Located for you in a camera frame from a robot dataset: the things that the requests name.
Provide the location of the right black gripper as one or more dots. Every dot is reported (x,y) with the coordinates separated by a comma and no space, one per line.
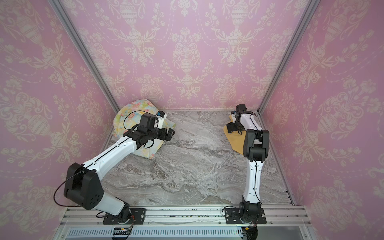
(233,127)

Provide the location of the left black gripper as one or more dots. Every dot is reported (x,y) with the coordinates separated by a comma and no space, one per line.
(163,136)

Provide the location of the yellow cloth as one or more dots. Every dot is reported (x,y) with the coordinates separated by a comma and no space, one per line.
(236,139)

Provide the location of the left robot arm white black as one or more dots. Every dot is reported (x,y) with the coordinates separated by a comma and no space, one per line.
(83,184)

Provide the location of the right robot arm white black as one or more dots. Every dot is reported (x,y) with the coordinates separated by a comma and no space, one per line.
(248,138)

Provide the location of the floral patterned cloth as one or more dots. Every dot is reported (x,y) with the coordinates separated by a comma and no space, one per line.
(129,116)

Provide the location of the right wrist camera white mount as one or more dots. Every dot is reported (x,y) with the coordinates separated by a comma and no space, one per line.
(233,116)

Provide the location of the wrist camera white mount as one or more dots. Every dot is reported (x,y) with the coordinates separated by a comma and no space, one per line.
(161,117)
(233,116)

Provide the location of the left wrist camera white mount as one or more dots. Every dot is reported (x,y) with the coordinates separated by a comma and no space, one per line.
(161,117)

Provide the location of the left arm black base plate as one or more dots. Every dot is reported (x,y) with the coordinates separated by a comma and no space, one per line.
(135,216)

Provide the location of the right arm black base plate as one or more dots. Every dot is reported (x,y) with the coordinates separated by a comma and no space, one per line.
(232,217)

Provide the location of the aluminium rail frame front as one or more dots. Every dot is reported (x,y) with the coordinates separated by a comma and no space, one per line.
(200,222)

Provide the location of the right aluminium corner post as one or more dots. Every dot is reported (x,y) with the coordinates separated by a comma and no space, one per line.
(290,50)

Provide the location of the aluminium corner post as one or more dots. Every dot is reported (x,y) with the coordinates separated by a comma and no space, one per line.
(75,36)
(290,50)

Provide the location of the left aluminium corner post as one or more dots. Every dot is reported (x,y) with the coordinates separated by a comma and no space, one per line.
(75,36)

